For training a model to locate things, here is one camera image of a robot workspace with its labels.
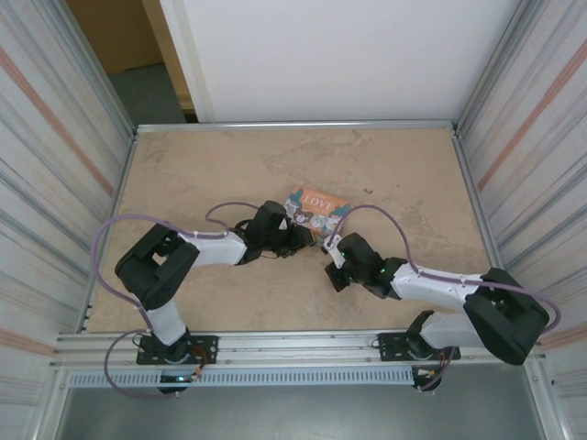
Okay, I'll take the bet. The orange LOVE bear tin box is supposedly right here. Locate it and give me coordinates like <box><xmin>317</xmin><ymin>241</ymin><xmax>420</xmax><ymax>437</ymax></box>
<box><xmin>282</xmin><ymin>184</ymin><xmax>352</xmax><ymax>235</ymax></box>

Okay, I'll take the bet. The aluminium table end bar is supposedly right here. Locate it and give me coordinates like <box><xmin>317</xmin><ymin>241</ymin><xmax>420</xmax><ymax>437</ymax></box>
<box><xmin>135</xmin><ymin>119</ymin><xmax>461</xmax><ymax>136</ymax></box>

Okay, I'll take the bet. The black base electronics module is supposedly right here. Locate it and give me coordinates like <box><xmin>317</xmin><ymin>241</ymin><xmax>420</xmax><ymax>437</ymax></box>
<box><xmin>158</xmin><ymin>373</ymin><xmax>190</xmax><ymax>396</ymax></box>
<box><xmin>411</xmin><ymin>365</ymin><xmax>442</xmax><ymax>394</ymax></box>

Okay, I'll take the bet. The aluminium table side bar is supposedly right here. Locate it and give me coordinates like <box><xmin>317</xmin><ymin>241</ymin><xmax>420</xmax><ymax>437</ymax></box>
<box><xmin>451</xmin><ymin>127</ymin><xmax>508</xmax><ymax>325</ymax></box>
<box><xmin>77</xmin><ymin>130</ymin><xmax>138</xmax><ymax>334</ymax></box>

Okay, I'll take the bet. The translucent corrugated side panel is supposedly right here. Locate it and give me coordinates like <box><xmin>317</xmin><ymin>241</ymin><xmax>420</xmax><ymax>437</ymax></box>
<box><xmin>0</xmin><ymin>0</ymin><xmax>134</xmax><ymax>372</ymax></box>
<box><xmin>458</xmin><ymin>0</ymin><xmax>587</xmax><ymax>372</ymax></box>

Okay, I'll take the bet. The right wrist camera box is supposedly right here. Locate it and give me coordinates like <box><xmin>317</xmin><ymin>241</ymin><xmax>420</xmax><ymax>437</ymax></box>
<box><xmin>322</xmin><ymin>233</ymin><xmax>346</xmax><ymax>270</ymax></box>

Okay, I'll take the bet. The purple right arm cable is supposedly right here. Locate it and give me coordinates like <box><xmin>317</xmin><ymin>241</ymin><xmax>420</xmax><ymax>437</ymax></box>
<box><xmin>328</xmin><ymin>203</ymin><xmax>562</xmax><ymax>393</ymax></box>

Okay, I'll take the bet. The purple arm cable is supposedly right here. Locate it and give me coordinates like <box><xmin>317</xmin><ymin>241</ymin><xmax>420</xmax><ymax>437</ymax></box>
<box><xmin>94</xmin><ymin>200</ymin><xmax>258</xmax><ymax>401</ymax></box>
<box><xmin>328</xmin><ymin>203</ymin><xmax>562</xmax><ymax>393</ymax></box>

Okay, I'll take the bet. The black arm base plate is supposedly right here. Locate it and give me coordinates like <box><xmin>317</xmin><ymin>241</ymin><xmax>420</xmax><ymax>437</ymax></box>
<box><xmin>376</xmin><ymin>332</ymin><xmax>461</xmax><ymax>363</ymax></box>
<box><xmin>136</xmin><ymin>335</ymin><xmax>219</xmax><ymax>367</ymax></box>

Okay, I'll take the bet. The aluminium mounting rail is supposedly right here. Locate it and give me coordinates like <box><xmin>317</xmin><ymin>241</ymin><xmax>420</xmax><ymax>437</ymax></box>
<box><xmin>49</xmin><ymin>325</ymin><xmax>548</xmax><ymax>371</ymax></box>

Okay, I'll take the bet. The grey slotted cable duct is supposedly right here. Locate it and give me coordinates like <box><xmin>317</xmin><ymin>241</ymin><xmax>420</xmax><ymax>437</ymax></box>
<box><xmin>67</xmin><ymin>366</ymin><xmax>416</xmax><ymax>391</ymax></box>

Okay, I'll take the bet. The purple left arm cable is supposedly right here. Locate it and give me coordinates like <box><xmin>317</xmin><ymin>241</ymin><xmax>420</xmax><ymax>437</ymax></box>
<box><xmin>94</xmin><ymin>200</ymin><xmax>258</xmax><ymax>401</ymax></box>

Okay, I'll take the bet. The aluminium frame post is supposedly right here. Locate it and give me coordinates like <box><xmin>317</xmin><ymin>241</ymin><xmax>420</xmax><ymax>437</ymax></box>
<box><xmin>40</xmin><ymin>0</ymin><xmax>138</xmax><ymax>137</ymax></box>
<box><xmin>456</xmin><ymin>0</ymin><xmax>538</xmax><ymax>134</ymax></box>

